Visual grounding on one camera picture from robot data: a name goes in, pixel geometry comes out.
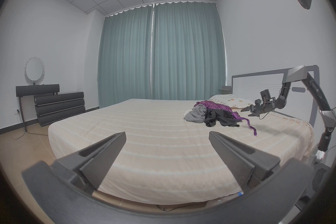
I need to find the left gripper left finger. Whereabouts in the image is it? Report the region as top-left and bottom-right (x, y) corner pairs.
(52, 132), (127, 194)

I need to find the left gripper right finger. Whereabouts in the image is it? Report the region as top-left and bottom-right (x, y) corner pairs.
(209, 131), (281, 189)

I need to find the black T-shirt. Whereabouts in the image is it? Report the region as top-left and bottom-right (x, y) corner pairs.
(204, 108), (240, 128)

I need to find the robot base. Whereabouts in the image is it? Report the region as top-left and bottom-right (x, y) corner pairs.
(311, 161), (332, 193)

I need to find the bed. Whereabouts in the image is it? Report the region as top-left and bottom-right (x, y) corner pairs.
(48, 65), (320, 211)

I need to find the white printed pillow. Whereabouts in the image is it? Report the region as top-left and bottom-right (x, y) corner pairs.
(209, 94), (255, 109)

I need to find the purple satin garment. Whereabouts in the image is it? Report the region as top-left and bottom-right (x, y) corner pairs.
(194, 100), (258, 137)

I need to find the grey garment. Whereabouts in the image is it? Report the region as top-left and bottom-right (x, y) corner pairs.
(183, 106), (208, 124)

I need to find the black chest of drawers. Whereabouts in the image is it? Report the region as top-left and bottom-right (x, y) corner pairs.
(34, 92), (86, 127)

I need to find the blue-green curtain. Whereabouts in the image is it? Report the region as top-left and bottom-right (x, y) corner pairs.
(151, 1), (227, 100)
(98, 5), (154, 109)

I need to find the black dressing table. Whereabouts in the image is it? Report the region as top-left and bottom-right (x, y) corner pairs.
(16, 84), (60, 132)

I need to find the round white-framed mirror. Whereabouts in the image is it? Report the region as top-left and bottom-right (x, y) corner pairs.
(25, 57), (45, 85)

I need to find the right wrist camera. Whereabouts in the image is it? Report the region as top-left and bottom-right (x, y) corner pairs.
(255, 89), (275, 106)

